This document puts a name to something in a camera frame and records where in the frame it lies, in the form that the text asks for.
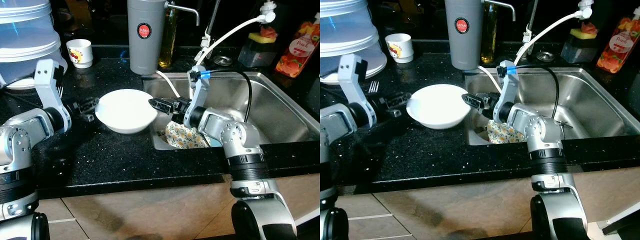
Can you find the silver fork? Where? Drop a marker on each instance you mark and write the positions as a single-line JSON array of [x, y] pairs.
[[60, 92], [374, 87]]

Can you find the white printed mug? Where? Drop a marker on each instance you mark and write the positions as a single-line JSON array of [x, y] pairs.
[[400, 47], [80, 52]]

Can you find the plain white bowl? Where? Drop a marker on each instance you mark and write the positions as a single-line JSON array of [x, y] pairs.
[[437, 107], [125, 112]]

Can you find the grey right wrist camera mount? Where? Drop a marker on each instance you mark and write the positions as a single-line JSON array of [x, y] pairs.
[[200, 95], [509, 90]]

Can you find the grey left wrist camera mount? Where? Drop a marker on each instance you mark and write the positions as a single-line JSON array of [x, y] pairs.
[[352, 75], [45, 80]]

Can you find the white stacked plastic container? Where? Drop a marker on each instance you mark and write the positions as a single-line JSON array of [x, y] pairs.
[[25, 45], [350, 35]]

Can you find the thin silver faucet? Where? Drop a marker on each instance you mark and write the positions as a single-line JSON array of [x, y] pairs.
[[206, 42], [527, 37]]

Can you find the stainless steel sink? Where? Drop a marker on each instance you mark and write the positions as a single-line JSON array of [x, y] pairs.
[[595, 105], [280, 110]]

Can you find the black sponge holder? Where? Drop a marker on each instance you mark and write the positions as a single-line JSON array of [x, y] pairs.
[[257, 55], [578, 50]]

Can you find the yellow sponge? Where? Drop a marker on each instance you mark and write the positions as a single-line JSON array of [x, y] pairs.
[[581, 34], [260, 38]]

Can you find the thin metal stick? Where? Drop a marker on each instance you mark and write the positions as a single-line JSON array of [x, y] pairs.
[[564, 125]]

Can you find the beige stone-look drawer front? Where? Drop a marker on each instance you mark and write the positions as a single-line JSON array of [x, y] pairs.
[[367, 205], [62, 230], [55, 209], [372, 226]]

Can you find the grey water dispenser with spout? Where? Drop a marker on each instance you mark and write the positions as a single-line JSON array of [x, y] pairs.
[[145, 55], [462, 50]]

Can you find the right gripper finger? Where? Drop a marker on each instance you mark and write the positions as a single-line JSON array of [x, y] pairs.
[[161, 105], [473, 100]]

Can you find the beige stone-look cabinet door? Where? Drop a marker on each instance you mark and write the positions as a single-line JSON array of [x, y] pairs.
[[460, 205], [615, 195], [150, 210], [305, 200]]

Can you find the olive oil bottle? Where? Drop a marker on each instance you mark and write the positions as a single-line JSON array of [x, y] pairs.
[[170, 50], [490, 45]]

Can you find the round silver counter cap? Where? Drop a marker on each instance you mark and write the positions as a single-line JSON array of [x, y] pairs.
[[545, 56], [223, 60]]

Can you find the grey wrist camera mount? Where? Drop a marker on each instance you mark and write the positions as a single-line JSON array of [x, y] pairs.
[[200, 95], [45, 80], [352, 75], [509, 90]]

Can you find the red scrubber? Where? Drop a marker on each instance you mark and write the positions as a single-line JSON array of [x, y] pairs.
[[270, 31], [590, 27]]

